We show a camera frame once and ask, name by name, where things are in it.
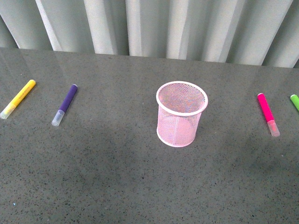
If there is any purple marker pen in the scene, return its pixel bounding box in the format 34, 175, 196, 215
51, 84, 78, 126

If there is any pink marker pen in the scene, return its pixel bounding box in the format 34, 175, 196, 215
257, 93, 280, 137

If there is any pink mesh pen cup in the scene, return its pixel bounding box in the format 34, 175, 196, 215
156, 81, 208, 147

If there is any yellow marker pen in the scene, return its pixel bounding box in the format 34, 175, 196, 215
0, 79, 36, 119

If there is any white pleated curtain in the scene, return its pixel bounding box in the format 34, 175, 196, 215
0, 0, 299, 68

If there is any green marker pen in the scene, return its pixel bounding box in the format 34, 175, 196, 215
290, 94, 299, 111

